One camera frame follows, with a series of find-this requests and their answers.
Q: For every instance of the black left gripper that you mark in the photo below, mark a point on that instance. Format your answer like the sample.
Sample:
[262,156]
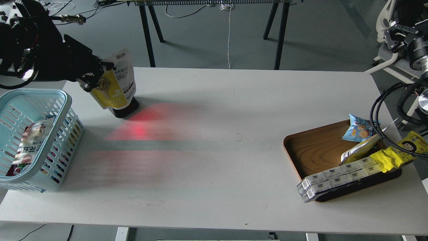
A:
[64,58]

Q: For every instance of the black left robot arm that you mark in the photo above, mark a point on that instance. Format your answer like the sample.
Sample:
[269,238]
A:
[33,49]

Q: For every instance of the light blue plastic basket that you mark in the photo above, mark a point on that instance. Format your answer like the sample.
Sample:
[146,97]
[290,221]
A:
[19,109]

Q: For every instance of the red white snack bag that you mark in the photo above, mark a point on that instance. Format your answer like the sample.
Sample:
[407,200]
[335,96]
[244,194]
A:
[30,144]

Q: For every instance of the clear boxed snack pack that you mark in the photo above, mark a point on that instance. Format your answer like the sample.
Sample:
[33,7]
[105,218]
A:
[337,178]

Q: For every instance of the blue snack bag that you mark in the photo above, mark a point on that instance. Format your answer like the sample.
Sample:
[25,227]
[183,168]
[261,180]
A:
[359,130]

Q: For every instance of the yellow white snack pouch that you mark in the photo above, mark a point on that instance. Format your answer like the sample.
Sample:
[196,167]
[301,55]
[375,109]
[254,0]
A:
[359,151]

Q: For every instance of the yellow cartoon snack bag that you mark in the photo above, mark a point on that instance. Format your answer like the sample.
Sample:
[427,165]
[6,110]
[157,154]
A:
[392,158]

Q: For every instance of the black barcode scanner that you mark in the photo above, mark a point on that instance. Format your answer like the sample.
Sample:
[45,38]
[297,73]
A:
[126,111]

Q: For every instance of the brown wooden tray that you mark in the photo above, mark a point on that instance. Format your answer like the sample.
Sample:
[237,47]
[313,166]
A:
[319,149]

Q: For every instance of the black trestle table frame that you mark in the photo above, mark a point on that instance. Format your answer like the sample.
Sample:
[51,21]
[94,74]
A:
[143,4]

